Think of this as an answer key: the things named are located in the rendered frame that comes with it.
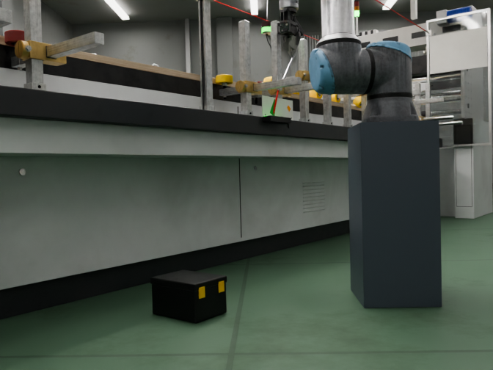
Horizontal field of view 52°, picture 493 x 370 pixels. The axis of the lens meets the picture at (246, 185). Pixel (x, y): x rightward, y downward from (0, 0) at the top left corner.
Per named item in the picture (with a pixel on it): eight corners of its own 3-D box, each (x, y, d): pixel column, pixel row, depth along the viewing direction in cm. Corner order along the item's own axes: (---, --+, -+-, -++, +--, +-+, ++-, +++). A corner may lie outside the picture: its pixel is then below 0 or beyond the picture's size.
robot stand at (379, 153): (418, 288, 186) (415, 126, 185) (442, 307, 161) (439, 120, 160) (350, 290, 187) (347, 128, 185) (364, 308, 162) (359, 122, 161)
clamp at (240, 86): (263, 94, 230) (263, 83, 229) (244, 91, 219) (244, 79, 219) (252, 95, 233) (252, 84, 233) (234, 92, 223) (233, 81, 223)
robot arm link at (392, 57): (420, 92, 166) (420, 38, 165) (371, 92, 163) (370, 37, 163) (400, 98, 181) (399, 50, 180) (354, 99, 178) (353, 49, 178)
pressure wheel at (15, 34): (1, 65, 154) (-1, 28, 154) (12, 70, 162) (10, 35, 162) (28, 65, 155) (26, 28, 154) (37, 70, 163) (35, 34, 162)
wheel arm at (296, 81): (301, 86, 213) (301, 76, 213) (297, 86, 210) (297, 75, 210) (224, 98, 240) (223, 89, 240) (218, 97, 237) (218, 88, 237)
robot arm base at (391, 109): (409, 126, 182) (408, 98, 181) (426, 121, 163) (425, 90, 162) (356, 128, 182) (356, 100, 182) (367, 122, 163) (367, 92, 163)
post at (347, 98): (351, 137, 304) (350, 58, 303) (349, 137, 301) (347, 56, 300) (346, 138, 306) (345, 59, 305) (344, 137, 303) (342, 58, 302)
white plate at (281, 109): (293, 120, 251) (293, 100, 250) (263, 117, 230) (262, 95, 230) (293, 120, 251) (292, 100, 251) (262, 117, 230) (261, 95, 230)
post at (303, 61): (309, 130, 264) (307, 39, 263) (306, 130, 262) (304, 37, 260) (304, 131, 267) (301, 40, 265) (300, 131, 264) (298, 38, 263)
